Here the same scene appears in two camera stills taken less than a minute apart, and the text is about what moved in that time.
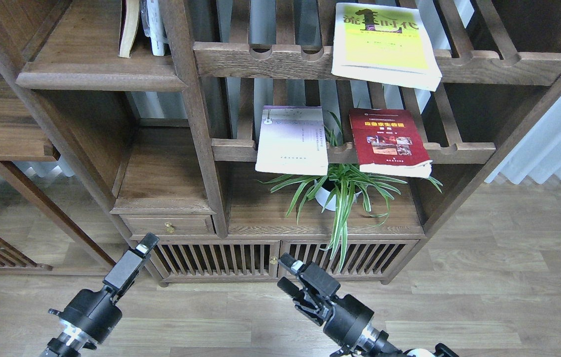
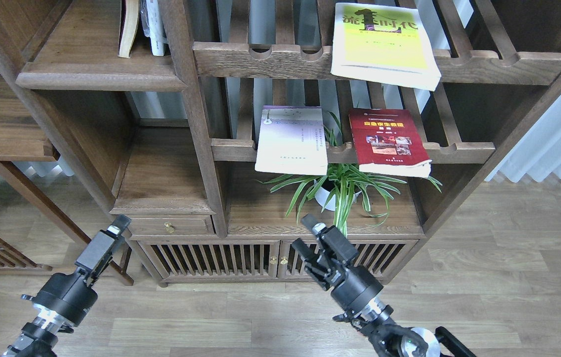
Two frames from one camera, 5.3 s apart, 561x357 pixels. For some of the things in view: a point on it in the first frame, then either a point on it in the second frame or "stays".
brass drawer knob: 169,229 stays
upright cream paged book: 129,18 stays
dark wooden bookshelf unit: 339,133 stays
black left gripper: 95,314 to 70,296
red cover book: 387,142 stays
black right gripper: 342,318 to 352,285
